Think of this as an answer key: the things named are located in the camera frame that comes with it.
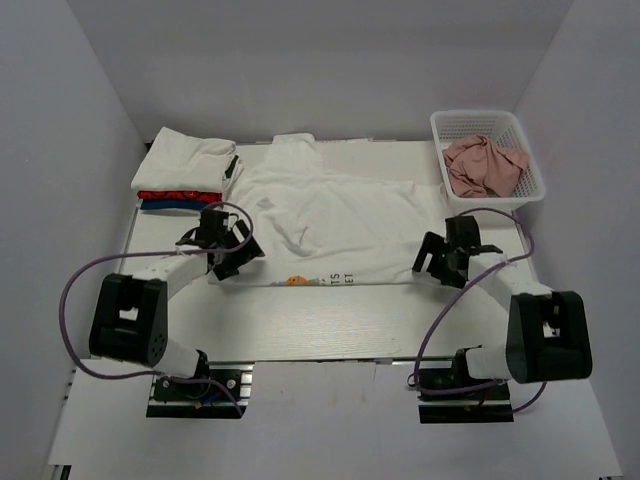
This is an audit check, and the folded blue t-shirt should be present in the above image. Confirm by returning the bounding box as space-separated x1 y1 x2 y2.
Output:
139 200 207 217

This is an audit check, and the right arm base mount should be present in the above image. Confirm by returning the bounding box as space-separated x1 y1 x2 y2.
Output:
407 349 514 425

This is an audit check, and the white plastic basket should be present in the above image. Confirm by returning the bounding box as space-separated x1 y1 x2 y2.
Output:
430 110 546 212

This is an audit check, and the folded red t-shirt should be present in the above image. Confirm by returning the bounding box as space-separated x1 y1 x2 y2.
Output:
137 190 223 204

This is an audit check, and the white t-shirt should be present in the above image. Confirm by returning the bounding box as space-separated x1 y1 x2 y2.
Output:
131 127 244 195
225 137 449 287

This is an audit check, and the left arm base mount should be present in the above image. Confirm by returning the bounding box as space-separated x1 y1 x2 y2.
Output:
146 363 254 420

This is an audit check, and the pink crumpled t-shirt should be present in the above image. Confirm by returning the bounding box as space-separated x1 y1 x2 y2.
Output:
442 135 530 198

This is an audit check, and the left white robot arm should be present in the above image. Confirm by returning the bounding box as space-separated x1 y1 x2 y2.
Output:
89 207 265 399

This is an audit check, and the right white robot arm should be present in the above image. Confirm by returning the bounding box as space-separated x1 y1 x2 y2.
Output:
408 215 593 399

